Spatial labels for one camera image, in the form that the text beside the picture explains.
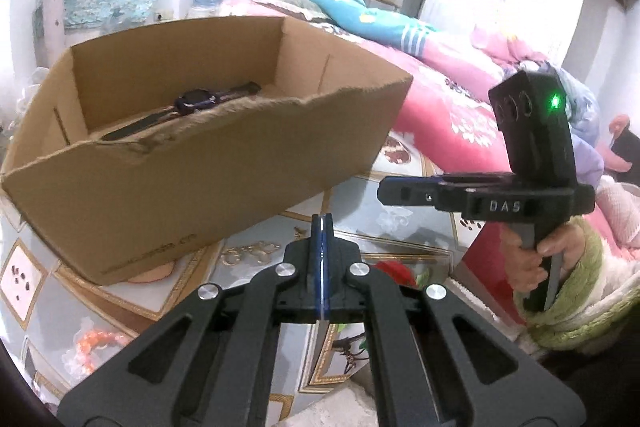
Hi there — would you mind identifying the person's right forearm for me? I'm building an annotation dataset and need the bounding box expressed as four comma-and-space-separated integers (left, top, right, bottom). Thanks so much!
520, 214, 640, 353

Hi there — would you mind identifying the clear plastic bag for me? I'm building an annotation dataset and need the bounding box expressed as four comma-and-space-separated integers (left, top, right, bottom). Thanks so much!
10, 67, 51, 142

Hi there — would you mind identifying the blue pillow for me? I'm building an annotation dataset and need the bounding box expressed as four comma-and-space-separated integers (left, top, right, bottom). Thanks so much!
300, 0, 441, 58

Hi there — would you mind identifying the cardboard box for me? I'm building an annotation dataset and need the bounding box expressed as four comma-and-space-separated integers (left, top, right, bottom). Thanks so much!
0, 16, 415, 287

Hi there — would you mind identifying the person's right hand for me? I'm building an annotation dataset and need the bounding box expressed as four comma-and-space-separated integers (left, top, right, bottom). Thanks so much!
510, 222, 587, 295

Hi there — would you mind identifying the pink floral blanket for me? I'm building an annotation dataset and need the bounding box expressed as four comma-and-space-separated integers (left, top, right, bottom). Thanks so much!
220, 0, 640, 258

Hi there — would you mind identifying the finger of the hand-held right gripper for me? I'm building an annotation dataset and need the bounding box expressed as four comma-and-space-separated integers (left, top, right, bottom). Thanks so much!
377, 175, 443, 208

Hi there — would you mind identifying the grey lace pillow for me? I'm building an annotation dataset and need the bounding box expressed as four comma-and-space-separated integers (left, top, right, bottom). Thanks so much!
255, 0, 331, 22

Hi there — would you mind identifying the pink and black wristwatch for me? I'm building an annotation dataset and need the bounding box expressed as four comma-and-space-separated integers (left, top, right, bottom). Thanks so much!
100, 82, 263, 142

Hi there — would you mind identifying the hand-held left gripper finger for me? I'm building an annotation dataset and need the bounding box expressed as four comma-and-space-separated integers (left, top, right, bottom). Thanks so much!
57, 213, 325, 427
323, 213, 586, 427

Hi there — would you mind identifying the small pink orange bead bracelet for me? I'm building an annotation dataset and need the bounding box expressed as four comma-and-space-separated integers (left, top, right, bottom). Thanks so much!
75, 328, 128, 354

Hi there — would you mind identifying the pale wooden plank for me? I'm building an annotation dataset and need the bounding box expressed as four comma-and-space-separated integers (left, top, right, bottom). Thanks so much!
32, 0, 66, 68

